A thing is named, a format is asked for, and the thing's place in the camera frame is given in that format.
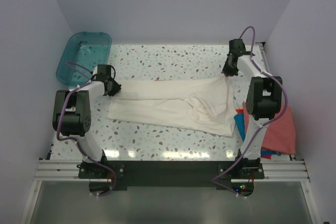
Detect white t shirt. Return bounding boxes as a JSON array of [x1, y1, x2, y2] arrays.
[[108, 76, 236, 137]]

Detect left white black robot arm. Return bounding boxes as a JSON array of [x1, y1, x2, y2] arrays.
[[52, 65, 121, 182]]

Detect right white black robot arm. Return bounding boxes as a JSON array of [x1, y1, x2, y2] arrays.
[[218, 38, 282, 178]]

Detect teal plastic bin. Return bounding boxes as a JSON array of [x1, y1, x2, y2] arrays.
[[56, 31, 112, 86]]

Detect blue folded t shirt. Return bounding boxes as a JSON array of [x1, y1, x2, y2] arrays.
[[234, 114, 275, 159]]

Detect pink folded t shirt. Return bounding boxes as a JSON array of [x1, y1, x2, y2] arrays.
[[243, 102, 297, 155]]

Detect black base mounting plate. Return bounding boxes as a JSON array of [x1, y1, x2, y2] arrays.
[[77, 158, 265, 196]]

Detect aluminium extrusion rail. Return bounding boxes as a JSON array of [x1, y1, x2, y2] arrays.
[[34, 159, 310, 182]]

